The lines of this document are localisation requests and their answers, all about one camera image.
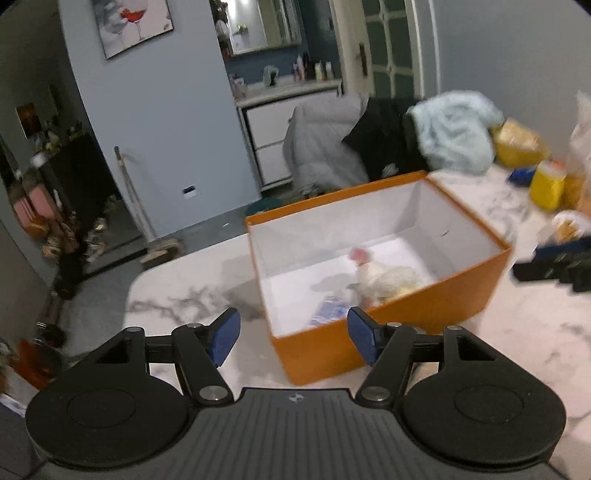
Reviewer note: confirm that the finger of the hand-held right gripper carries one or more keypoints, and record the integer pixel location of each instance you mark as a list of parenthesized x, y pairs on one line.
[(561, 249), (535, 271)]

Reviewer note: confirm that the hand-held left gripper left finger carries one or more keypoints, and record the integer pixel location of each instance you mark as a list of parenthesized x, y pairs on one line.
[(224, 337)]

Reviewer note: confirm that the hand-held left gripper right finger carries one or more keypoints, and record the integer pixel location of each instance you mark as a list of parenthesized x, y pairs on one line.
[(362, 334)]

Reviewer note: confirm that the orange cardboard box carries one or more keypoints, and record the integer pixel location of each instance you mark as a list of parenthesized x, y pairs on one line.
[(415, 314)]

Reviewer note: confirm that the cream white plush toy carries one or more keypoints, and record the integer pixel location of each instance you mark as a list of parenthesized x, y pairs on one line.
[(383, 281)]

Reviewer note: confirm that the white plate with scraps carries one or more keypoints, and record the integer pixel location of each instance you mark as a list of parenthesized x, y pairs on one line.
[(567, 225)]

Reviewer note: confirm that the yellow cup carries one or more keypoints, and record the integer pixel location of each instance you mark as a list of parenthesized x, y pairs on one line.
[(547, 189)]

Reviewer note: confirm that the blue wrapper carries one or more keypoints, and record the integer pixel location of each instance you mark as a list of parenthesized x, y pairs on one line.
[(521, 176)]

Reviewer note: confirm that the yellow bowl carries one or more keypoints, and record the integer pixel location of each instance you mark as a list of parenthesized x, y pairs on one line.
[(517, 152)]

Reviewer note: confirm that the clear plastic bag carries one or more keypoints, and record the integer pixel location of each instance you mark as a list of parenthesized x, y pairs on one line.
[(579, 138)]

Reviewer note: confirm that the light blue fleece blanket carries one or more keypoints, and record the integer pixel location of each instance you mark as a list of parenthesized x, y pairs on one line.
[(457, 134)]

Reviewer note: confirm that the grey padded jacket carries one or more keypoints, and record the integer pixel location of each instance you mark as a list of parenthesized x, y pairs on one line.
[(318, 143)]

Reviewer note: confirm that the black jacket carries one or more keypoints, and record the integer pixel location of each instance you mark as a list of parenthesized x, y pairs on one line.
[(383, 138)]

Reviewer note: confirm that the white vanity cabinet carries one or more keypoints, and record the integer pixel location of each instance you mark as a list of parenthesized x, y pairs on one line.
[(268, 138)]

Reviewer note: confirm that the dark sideboard cabinet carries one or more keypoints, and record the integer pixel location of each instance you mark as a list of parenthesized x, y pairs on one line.
[(92, 175)]

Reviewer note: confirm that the pink bag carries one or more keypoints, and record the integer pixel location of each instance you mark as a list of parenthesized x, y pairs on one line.
[(34, 205)]

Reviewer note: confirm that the white glass panel door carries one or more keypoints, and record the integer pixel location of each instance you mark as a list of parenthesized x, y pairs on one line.
[(392, 46)]

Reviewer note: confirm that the black faucet with cloth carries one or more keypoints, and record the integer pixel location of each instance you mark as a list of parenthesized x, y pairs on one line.
[(272, 76)]

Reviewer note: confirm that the small white bottle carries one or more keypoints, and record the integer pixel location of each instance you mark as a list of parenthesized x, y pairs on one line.
[(328, 70), (318, 70)]

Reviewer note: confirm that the white red bottle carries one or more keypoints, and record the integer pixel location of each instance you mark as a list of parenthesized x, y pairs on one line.
[(300, 68)]

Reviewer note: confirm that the small dark orange picture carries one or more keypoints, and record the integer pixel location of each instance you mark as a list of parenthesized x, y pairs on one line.
[(26, 120)]

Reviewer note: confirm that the white wall outlet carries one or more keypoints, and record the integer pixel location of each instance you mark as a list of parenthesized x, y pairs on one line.
[(190, 191)]

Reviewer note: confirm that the wall mirror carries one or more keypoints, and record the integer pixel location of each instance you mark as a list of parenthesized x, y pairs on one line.
[(263, 23)]

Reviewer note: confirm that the wine glass wall picture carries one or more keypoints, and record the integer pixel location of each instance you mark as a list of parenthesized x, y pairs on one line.
[(134, 27)]

